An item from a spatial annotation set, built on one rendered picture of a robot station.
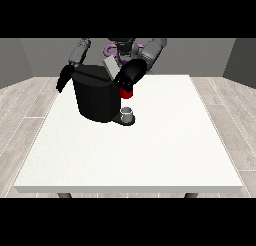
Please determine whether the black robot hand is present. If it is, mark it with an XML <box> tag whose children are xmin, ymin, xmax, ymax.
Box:
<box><xmin>113</xmin><ymin>58</ymin><xmax>148</xmax><ymax>93</ymax></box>
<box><xmin>55</xmin><ymin>63</ymin><xmax>75</xmax><ymax>94</ymax></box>

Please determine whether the red pod holder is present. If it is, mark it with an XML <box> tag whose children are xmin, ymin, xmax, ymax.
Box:
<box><xmin>119</xmin><ymin>87</ymin><xmax>134</xmax><ymax>100</ymax></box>

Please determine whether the pale grey machine lid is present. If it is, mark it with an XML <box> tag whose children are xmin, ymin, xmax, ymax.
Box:
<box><xmin>102</xmin><ymin>56</ymin><xmax>120</xmax><ymax>77</ymax></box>

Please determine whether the black coffee machine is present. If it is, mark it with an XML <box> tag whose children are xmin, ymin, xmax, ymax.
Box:
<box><xmin>71</xmin><ymin>64</ymin><xmax>136</xmax><ymax>126</ymax></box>

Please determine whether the small grey cup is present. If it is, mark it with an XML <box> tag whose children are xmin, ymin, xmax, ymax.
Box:
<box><xmin>120</xmin><ymin>106</ymin><xmax>134</xmax><ymax>123</ymax></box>

